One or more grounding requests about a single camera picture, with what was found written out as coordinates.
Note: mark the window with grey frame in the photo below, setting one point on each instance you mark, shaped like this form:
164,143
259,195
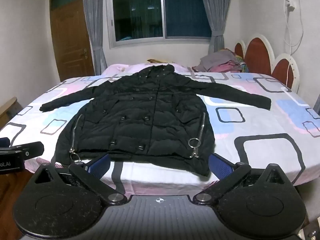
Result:
141,21

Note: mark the brown wooden door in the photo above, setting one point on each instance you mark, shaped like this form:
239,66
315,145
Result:
71,45

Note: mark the black hooded puffer jacket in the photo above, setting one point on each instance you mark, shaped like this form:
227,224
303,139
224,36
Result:
153,116

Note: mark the stack of folded clothes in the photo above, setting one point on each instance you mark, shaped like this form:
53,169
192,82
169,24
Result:
223,61

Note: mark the white wall socket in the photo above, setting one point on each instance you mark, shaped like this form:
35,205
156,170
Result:
289,5

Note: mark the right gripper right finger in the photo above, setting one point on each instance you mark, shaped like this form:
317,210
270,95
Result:
230,175

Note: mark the grey curtain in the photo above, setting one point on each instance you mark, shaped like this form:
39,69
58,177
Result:
217,12
93,11

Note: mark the red white headboard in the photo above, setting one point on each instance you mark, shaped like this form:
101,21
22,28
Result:
259,57

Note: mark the yellow patterned pillow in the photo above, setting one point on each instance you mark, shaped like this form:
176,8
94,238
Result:
154,61

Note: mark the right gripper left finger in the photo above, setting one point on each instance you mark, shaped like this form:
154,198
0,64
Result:
90,174

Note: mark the right grey curtain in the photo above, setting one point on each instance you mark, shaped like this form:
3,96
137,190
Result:
217,12

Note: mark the pink blanket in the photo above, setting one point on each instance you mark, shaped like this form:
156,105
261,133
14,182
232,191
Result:
116,69

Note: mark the left grey curtain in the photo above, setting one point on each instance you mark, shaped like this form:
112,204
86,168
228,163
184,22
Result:
93,11

